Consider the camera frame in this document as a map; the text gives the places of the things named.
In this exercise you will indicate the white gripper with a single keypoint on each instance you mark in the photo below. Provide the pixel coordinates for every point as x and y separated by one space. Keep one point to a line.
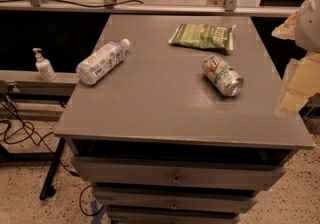
308 26

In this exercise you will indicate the silver green 7up can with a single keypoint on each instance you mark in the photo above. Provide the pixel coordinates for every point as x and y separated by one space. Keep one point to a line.
228 81

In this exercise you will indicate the green chips bag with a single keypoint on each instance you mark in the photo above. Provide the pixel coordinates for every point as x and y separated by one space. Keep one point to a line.
203 36

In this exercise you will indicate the grey drawer cabinet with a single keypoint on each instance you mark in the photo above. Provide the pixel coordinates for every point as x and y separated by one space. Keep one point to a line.
158 142

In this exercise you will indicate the clear plastic water bottle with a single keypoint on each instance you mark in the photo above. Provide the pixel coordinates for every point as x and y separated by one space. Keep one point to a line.
102 61

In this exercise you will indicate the white pump dispenser bottle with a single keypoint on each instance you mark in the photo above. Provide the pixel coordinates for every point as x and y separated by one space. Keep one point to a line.
44 66

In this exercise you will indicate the black metal leg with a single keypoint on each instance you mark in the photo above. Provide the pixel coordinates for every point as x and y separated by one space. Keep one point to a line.
51 172

